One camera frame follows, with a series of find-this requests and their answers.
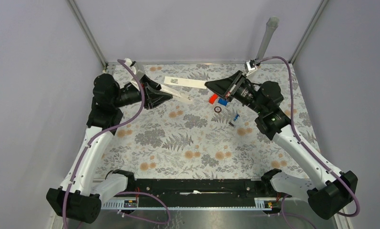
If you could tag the red plastic block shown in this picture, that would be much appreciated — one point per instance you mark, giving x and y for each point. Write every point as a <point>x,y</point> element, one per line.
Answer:
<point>213,98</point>

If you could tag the floral patterned table mat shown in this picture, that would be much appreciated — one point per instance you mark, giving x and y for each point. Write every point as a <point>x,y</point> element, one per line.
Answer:
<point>184,141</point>

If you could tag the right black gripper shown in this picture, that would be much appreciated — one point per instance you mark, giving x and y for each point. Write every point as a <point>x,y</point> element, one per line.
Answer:
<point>228,87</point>

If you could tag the slotted cable duct rail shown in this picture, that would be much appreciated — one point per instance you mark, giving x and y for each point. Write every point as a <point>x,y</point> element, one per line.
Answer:
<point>151,204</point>

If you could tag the blue plastic cap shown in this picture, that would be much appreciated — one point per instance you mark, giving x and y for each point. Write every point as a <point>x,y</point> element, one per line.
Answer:
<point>222,102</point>

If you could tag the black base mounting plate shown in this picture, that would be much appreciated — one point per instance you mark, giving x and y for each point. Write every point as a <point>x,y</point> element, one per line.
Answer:
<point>197,190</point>

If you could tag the grey tube on tripod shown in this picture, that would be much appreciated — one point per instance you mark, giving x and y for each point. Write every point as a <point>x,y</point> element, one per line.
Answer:
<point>271,25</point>

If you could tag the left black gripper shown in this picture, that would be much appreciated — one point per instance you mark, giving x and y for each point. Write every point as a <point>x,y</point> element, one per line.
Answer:
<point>154,97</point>

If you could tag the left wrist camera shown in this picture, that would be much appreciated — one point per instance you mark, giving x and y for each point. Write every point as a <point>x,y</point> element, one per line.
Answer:
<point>137,69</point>

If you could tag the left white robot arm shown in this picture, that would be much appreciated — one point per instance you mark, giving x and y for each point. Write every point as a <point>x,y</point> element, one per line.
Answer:
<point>76,198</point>

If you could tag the white remote battery cover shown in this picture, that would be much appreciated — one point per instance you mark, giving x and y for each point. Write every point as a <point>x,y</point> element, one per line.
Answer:
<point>184,82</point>

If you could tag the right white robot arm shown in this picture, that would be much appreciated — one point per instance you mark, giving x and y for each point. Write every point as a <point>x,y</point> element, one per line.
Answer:
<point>327,189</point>

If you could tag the white remote control body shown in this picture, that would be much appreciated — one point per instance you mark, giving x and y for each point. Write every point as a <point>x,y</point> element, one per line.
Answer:
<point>184,98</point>

